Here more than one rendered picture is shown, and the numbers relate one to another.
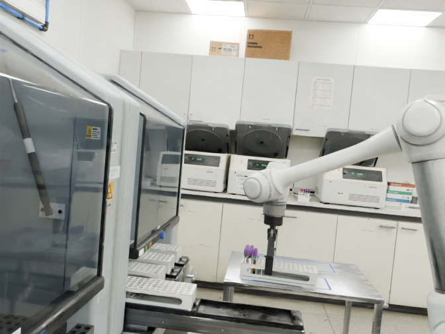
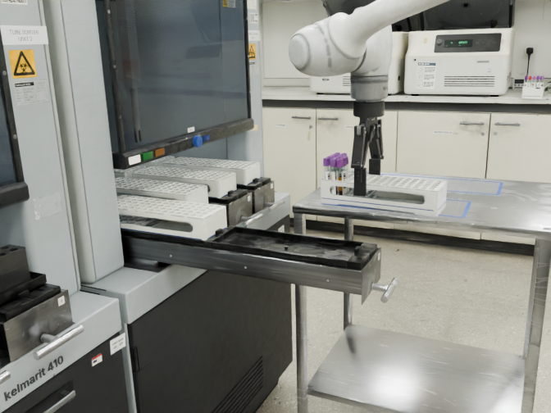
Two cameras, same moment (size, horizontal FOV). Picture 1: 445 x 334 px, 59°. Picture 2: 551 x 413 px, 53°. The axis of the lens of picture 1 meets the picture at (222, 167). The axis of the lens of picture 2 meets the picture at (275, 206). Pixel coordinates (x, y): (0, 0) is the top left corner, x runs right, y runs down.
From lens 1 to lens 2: 51 cm
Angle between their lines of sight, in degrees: 24
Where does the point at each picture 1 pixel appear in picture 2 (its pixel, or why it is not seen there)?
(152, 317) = (157, 248)
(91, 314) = (27, 233)
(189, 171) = not seen: hidden behind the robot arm
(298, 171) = (372, 12)
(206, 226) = not seen: hidden behind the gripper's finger
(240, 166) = (422, 47)
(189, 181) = (345, 80)
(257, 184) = (302, 43)
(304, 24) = not seen: outside the picture
